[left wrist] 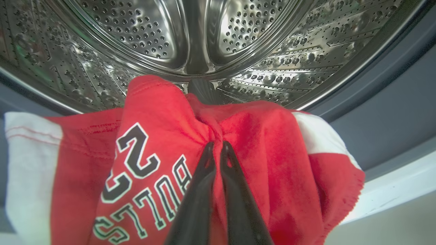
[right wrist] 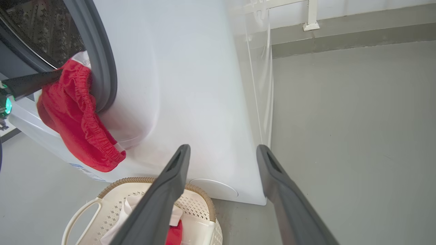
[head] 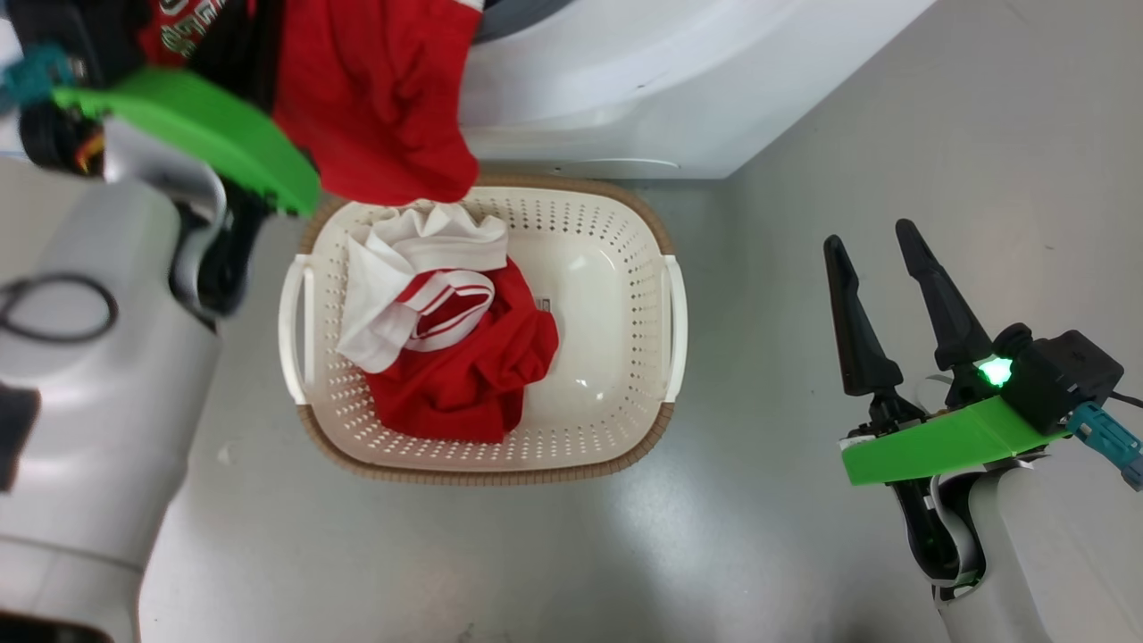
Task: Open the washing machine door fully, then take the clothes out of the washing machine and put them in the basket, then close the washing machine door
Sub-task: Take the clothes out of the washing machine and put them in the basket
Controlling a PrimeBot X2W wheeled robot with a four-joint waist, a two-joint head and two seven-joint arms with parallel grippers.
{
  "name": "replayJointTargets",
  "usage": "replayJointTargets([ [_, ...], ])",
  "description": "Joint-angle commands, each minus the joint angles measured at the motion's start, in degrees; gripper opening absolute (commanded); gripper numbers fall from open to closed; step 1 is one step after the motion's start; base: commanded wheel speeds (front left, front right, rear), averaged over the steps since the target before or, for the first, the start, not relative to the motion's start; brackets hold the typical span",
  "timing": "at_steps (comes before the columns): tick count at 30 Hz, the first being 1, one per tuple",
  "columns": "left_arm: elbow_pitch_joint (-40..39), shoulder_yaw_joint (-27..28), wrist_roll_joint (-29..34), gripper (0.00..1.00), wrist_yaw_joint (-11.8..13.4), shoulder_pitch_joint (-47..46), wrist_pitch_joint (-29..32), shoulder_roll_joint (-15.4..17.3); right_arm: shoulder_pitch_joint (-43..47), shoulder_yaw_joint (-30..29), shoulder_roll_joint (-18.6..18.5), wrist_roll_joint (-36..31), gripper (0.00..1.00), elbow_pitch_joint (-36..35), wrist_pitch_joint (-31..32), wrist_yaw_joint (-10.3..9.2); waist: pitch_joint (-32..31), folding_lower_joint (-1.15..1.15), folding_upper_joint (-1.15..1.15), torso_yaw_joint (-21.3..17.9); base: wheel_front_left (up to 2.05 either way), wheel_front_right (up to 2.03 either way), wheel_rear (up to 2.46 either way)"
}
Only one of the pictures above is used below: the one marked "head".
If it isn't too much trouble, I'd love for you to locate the red garment with white trim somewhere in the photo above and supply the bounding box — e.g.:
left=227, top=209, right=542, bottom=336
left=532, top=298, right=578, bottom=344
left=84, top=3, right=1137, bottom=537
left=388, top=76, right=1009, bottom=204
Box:
left=337, top=201, right=561, bottom=445

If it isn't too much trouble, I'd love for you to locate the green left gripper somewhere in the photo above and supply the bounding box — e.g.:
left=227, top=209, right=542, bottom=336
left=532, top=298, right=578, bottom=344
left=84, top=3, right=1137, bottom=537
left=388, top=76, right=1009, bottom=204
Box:
left=52, top=0, right=321, bottom=217

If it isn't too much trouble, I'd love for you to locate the red jersey with lettering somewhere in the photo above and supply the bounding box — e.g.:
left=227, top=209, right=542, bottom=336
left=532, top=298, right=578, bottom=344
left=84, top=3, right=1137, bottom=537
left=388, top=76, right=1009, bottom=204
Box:
left=134, top=0, right=483, bottom=206

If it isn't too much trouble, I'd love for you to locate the teal left cable connector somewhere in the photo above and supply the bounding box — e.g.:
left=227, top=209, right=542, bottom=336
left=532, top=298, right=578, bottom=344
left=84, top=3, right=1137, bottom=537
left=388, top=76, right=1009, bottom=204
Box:
left=0, top=45, right=77, bottom=106

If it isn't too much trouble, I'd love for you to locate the grey rubber door gasket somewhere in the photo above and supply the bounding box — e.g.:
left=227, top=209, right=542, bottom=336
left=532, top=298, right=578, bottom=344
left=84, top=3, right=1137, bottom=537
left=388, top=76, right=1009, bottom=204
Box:
left=473, top=0, right=572, bottom=44

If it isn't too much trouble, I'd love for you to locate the cream perforated basket brown rim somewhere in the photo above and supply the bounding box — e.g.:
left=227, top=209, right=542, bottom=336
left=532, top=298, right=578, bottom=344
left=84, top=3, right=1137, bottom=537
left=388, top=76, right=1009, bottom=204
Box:
left=278, top=175, right=688, bottom=488

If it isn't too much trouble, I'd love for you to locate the teal cable connector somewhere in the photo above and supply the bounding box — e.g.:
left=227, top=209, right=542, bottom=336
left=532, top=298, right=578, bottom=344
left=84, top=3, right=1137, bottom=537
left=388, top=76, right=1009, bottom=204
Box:
left=1067, top=402, right=1143, bottom=492
left=0, top=45, right=77, bottom=106

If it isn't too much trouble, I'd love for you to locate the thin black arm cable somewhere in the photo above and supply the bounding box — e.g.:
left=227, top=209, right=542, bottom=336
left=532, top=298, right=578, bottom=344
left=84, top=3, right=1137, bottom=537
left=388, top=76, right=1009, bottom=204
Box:
left=0, top=272, right=120, bottom=345

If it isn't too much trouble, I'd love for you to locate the teal right cable connector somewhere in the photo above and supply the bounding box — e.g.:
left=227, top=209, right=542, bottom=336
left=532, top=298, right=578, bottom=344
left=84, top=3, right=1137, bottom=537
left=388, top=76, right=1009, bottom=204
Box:
left=1067, top=402, right=1143, bottom=492

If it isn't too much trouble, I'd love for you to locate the white front-load washing machine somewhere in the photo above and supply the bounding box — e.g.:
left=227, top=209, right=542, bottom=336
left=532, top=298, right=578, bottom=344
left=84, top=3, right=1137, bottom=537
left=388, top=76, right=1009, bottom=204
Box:
left=460, top=0, right=936, bottom=180

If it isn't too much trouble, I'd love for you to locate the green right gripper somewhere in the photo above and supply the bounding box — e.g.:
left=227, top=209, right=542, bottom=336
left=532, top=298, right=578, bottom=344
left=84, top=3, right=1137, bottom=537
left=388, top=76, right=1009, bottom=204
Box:
left=822, top=219, right=1068, bottom=488

